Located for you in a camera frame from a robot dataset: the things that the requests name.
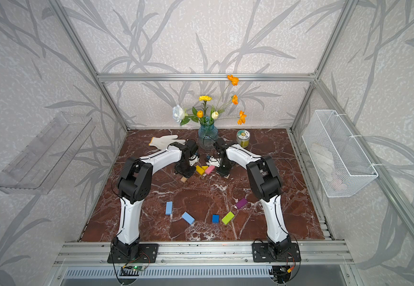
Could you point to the blue glass vase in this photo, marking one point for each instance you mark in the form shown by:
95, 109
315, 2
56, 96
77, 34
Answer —
207, 135

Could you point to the white wire mesh basket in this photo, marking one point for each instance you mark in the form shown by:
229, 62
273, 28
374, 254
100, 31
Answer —
327, 128

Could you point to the light blue slanted block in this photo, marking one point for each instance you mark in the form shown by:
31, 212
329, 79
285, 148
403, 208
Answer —
188, 218

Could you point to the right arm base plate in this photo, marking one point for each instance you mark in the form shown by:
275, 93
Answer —
264, 252

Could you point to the lime green block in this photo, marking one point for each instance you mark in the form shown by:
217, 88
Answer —
228, 218

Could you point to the light blue upright block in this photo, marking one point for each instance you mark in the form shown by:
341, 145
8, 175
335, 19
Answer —
169, 208

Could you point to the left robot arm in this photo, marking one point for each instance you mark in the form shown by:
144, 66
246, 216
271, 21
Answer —
134, 185

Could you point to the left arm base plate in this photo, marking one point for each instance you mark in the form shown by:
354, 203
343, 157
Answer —
146, 253

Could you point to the left controller board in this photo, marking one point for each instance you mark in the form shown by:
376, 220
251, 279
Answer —
131, 270

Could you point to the dark blue cube block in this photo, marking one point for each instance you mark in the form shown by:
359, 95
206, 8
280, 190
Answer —
215, 218

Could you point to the pink rectangular block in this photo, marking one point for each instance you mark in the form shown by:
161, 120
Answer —
210, 169

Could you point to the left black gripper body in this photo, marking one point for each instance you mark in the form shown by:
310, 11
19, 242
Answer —
186, 169

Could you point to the aluminium cage frame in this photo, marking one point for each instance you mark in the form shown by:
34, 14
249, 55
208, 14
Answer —
395, 196

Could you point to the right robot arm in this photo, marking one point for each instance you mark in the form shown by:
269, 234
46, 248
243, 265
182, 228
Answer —
265, 183

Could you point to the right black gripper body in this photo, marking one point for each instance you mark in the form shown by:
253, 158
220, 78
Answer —
223, 168

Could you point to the clear acrylic wall shelf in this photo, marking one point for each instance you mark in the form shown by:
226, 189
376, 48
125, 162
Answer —
39, 166

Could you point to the yellow rectangular block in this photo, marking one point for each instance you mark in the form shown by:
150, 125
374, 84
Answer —
200, 170

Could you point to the white cloth in basket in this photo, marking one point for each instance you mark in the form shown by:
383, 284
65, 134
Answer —
324, 160

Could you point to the small green tin can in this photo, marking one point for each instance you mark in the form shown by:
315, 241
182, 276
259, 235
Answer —
243, 138

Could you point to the aluminium front rail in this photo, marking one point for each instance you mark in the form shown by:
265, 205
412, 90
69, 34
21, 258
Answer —
205, 253

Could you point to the white knit glove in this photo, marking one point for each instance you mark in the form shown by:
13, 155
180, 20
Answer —
161, 143

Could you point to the purple block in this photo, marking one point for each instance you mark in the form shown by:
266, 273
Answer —
241, 203

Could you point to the artificial flower bouquet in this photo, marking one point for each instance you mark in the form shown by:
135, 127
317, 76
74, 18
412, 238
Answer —
207, 113

